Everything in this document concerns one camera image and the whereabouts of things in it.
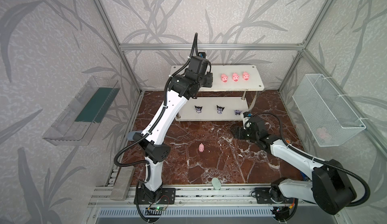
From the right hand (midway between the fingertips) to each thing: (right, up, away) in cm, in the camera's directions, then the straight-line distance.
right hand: (234, 124), depth 88 cm
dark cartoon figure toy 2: (-8, +9, +8) cm, 14 cm away
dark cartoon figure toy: (-22, +9, +8) cm, 25 cm away
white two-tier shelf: (-29, +7, +13) cm, 33 cm away
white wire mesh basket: (+34, +6, -25) cm, 43 cm away
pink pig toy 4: (-20, -14, +1) cm, 24 cm away
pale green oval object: (-12, -28, -12) cm, 33 cm away
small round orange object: (+34, -11, +5) cm, 37 cm away
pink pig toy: (+4, +27, -10) cm, 29 cm away
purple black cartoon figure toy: (+4, +7, +9) cm, 12 cm away
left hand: (-15, +28, -16) cm, 35 cm away
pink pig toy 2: (-2, +26, -11) cm, 28 cm away
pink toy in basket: (+40, -2, -14) cm, 43 cm away
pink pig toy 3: (-8, +26, -11) cm, 29 cm away
